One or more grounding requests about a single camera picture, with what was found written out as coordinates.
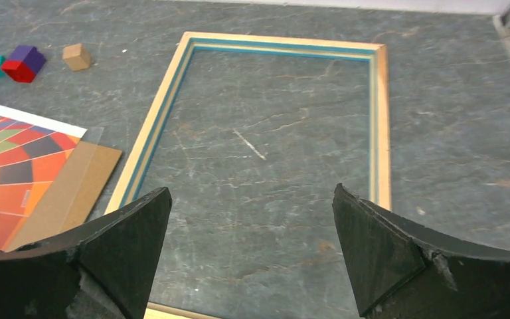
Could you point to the wooden picture frame teal edge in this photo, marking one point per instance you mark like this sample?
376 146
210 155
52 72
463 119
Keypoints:
251 134

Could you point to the brown cardboard backing board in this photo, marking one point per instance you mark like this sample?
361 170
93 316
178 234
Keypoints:
70 199

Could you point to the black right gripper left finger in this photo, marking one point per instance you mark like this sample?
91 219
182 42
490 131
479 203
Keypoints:
101 269

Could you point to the red wooden block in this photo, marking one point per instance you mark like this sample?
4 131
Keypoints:
18 71

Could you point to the colourful balloon photo print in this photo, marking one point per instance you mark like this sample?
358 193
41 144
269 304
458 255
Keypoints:
33 150

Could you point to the natural wooden cube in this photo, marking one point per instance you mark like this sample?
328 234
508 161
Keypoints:
76 57

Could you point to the clear acrylic sheet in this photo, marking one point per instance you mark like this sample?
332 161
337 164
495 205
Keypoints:
93 135

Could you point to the purple wooden block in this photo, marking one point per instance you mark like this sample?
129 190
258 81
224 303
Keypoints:
30 56

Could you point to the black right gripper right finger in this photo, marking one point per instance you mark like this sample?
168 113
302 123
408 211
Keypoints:
402 269

